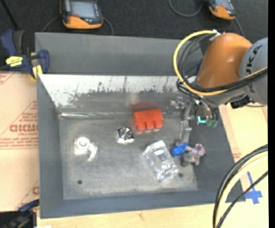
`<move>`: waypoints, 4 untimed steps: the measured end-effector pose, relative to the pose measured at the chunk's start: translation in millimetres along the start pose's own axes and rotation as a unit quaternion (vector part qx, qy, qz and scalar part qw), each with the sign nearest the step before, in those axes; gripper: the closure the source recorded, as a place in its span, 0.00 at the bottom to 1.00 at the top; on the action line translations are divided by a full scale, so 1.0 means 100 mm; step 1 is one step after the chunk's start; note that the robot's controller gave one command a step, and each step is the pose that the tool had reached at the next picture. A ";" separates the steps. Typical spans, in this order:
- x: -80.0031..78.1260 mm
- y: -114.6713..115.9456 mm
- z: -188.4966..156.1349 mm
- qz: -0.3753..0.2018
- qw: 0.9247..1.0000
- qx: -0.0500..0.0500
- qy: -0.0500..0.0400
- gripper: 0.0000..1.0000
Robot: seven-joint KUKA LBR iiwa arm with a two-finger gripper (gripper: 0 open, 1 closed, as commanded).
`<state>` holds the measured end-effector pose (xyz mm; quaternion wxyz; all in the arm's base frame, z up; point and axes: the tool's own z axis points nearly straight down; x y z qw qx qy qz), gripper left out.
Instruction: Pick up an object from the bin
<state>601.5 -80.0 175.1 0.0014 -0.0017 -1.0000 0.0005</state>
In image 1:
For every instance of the black cylinder on white bracket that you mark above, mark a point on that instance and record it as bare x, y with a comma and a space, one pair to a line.
240, 102

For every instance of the clear plastic box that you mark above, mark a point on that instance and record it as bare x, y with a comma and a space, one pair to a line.
160, 160

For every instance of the small black and white box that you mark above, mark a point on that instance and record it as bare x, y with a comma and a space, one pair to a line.
125, 134

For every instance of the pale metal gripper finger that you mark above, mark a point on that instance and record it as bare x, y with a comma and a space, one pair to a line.
182, 133
187, 135

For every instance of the brown cardboard board red print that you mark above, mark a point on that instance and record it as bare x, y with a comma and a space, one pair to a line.
15, 151

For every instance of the red toy block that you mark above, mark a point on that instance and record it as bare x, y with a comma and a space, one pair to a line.
148, 119

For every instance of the grey metal bin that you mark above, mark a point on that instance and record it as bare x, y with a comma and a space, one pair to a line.
118, 170

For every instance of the blue toy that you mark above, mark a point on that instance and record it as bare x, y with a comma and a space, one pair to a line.
178, 149

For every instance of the pink and grey toy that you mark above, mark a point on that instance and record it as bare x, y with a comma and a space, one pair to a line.
195, 154

